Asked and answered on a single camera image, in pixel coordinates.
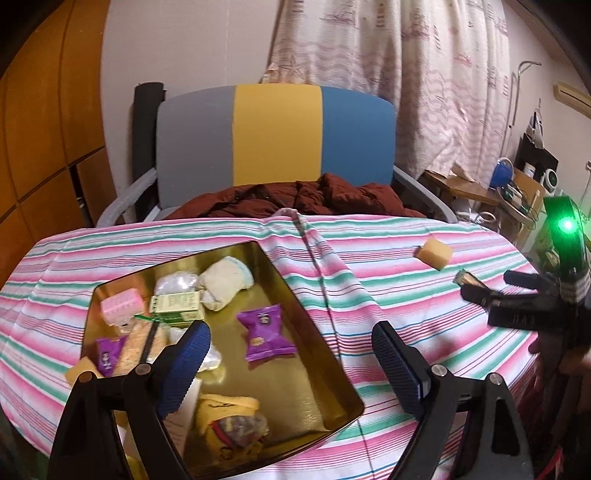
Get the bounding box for white round fan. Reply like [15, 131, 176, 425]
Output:
[541, 168, 559, 196]

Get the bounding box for operator right hand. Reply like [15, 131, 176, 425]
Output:
[528, 335, 590, 391]

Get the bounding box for grey yellow blue chair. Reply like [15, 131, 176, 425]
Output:
[96, 82, 457, 227]

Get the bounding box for tan sponge block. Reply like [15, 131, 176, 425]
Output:
[64, 356, 102, 386]

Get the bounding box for pink patterned curtain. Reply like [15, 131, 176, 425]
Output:
[263, 0, 511, 186]

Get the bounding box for cream medicine box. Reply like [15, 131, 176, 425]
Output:
[163, 378, 201, 456]

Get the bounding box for Weidan cracker pack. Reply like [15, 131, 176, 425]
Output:
[113, 318, 169, 376]

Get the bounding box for yellow sponge block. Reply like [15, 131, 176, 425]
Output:
[415, 237, 453, 271]

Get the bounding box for green edged cracker pack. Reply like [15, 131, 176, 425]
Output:
[453, 269, 489, 289]

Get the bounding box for wooden wardrobe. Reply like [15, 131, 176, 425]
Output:
[1, 1, 115, 280]

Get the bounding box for dark red garment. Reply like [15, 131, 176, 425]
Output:
[166, 173, 424, 220]

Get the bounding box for purple snack packet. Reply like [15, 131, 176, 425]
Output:
[236, 304, 297, 363]
[96, 336, 126, 377]

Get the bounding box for wooden desk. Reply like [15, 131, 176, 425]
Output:
[420, 171, 500, 220]

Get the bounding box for striped pink green bedsheet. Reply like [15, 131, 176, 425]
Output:
[1, 211, 534, 479]

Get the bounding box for yellow cartoon cloth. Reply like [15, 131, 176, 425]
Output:
[195, 394, 270, 467]

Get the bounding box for clear bag white contents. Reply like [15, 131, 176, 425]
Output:
[153, 271, 198, 296]

